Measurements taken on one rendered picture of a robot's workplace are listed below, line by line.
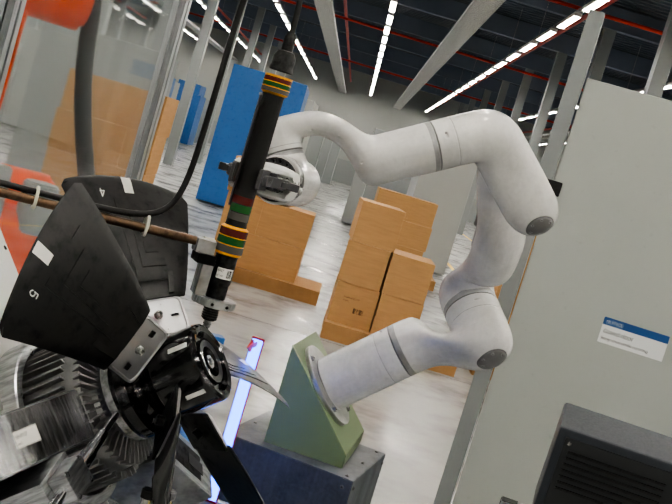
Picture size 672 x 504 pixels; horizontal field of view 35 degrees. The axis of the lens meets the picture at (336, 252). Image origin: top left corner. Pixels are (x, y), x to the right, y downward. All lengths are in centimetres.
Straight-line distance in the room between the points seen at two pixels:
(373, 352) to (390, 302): 697
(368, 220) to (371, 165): 734
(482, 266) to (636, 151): 131
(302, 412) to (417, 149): 70
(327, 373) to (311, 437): 14
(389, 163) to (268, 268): 914
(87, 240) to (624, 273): 223
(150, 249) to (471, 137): 59
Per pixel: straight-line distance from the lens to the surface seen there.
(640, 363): 341
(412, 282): 926
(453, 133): 188
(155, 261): 168
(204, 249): 164
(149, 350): 155
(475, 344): 223
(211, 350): 160
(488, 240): 212
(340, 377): 232
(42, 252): 137
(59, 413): 150
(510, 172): 195
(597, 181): 338
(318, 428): 230
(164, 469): 133
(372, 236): 921
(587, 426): 194
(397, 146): 187
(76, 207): 141
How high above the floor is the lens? 157
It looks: 5 degrees down
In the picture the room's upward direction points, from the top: 17 degrees clockwise
